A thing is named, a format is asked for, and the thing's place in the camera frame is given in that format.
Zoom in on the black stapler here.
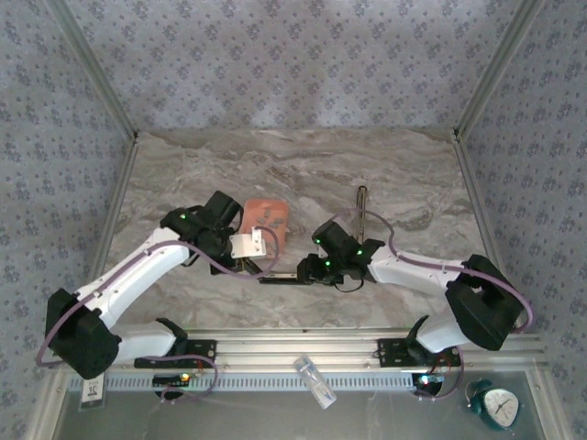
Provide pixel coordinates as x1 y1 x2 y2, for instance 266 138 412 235
258 269 302 286

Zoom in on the beige stapler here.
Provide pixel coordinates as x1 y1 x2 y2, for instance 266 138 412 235
352 184 370 245

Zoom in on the pink plastic tray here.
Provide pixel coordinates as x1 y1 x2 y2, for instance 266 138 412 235
241 197 292 258

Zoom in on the clear plastic bottle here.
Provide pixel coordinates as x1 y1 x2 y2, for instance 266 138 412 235
293 354 338 410

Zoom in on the left circuit board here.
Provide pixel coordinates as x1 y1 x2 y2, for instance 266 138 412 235
152 373 192 387

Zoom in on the circuit board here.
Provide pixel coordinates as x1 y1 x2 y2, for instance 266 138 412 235
411 373 445 391
152 373 192 387

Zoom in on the grey metal shelf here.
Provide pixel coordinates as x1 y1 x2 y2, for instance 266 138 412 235
54 370 547 440

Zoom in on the right circuit board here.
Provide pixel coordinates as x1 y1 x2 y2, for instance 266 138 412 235
411 373 445 391

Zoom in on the white label card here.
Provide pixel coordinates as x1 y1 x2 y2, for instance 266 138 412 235
80 376 106 411

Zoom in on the green alarm clock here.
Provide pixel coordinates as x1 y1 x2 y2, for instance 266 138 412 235
465 379 520 431

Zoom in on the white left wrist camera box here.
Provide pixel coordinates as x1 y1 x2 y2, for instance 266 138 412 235
228 227 268 260

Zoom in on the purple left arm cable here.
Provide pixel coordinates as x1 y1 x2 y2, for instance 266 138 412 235
35 226 278 405

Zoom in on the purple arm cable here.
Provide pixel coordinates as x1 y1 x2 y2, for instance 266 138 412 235
328 206 535 401
35 226 278 405

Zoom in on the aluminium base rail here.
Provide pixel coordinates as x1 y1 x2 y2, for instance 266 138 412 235
48 327 549 372

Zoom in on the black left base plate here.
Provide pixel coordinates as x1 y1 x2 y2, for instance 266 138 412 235
133 338 217 369

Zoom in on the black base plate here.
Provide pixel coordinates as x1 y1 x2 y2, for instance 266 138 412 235
133 338 217 369
376 337 461 368

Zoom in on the aluminium side rail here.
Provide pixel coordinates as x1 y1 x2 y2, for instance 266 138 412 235
451 135 524 334
72 135 141 334

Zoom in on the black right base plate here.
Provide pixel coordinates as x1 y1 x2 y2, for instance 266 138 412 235
376 337 461 368

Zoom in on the grey slotted cable duct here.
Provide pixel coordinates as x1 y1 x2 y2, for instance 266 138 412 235
103 370 416 393

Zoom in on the aluminium corner post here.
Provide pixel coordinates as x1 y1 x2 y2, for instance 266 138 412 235
452 0 548 141
43 0 141 141

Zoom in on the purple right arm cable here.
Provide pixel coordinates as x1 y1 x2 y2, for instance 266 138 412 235
328 206 535 401

